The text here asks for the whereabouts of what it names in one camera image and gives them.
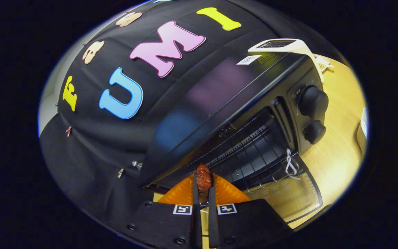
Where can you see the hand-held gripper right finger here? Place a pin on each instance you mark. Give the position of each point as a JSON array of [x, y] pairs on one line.
[[212, 228]]

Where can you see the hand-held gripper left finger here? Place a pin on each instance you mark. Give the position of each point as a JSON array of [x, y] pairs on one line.
[[196, 228]]

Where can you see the reddish-brown meat piece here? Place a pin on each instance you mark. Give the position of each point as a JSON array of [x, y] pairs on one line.
[[203, 180]]

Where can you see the black toaster oven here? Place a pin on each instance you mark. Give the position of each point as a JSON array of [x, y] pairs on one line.
[[219, 93]]

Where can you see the white toaster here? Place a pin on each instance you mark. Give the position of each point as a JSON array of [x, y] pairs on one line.
[[288, 45]]

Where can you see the silver clip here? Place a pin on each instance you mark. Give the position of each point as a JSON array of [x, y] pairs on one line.
[[120, 173]]

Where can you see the black backdrop cloth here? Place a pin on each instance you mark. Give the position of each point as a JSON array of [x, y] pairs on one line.
[[116, 138]]

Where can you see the copper clip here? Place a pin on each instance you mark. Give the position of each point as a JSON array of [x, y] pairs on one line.
[[68, 130]]

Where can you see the white rectangular dish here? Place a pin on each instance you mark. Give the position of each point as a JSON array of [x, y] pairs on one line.
[[362, 135]]

